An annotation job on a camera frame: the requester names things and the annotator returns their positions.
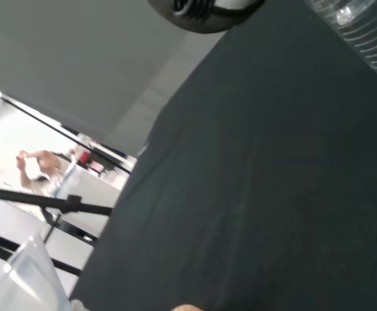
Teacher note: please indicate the black bench cloth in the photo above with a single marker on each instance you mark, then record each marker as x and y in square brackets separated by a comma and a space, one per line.
[240, 162]

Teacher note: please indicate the small round-bottom glass flask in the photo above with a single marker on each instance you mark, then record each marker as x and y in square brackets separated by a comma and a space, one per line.
[77, 306]

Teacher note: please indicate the clear plastic funnel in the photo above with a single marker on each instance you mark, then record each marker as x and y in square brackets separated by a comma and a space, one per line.
[29, 278]

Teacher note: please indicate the thin black rail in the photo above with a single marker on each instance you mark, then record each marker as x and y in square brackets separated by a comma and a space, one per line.
[46, 124]

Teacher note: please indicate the black tripod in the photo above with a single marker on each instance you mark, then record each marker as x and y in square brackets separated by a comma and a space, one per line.
[13, 195]

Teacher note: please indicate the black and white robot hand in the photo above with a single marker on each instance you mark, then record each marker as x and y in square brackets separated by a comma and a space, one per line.
[204, 19]

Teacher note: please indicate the person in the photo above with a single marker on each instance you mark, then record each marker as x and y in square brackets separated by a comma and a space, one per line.
[47, 162]

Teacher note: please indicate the grey cloth clip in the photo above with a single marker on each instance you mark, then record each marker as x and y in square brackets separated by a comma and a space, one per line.
[142, 151]

